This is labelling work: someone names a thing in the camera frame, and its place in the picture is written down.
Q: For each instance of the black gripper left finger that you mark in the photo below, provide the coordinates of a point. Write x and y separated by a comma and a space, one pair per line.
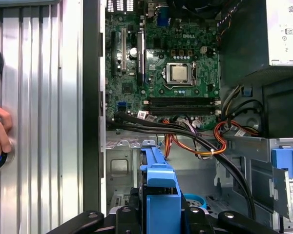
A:
127, 221

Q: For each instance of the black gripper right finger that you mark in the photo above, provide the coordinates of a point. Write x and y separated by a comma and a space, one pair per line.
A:
197, 221

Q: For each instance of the hard disk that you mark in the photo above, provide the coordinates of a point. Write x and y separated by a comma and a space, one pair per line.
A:
161, 180

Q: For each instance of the silver metal drive cage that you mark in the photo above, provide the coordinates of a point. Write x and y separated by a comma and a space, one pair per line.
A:
256, 151

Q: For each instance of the blue plastic drive latch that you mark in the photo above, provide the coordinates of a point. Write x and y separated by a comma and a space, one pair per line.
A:
283, 158

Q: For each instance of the black RAM slot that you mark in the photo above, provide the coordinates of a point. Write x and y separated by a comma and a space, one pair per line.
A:
180, 111
180, 100

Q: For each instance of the blue SATA port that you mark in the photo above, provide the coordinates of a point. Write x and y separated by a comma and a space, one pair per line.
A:
121, 106

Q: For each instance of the black open PC case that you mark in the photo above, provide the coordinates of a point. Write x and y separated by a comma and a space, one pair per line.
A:
90, 97

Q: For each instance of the CPU socket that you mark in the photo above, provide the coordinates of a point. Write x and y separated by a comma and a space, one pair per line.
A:
168, 83

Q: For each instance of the silver CPU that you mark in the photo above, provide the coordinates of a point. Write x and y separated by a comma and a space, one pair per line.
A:
180, 72

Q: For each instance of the black graphics card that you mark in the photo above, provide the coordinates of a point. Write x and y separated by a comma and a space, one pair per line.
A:
140, 58

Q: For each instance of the black expansion slot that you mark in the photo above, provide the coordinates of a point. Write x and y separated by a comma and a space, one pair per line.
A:
113, 53

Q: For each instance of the white expansion slot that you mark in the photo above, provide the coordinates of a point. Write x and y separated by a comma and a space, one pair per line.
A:
123, 48

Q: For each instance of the green motherboard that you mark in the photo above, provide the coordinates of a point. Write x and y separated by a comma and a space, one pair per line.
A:
161, 36

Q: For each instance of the grey power supply unit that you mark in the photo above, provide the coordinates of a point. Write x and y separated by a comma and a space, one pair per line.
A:
244, 36

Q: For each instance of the blue VGA port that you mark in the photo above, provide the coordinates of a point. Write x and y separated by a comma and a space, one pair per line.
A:
163, 17

